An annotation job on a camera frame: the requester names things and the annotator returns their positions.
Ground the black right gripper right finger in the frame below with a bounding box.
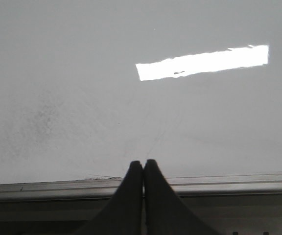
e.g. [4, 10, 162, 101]
[143, 159, 219, 235]

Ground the white whiteboard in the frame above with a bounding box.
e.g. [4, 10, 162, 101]
[0, 0, 282, 184]

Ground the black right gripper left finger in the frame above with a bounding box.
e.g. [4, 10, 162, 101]
[75, 161, 143, 235]

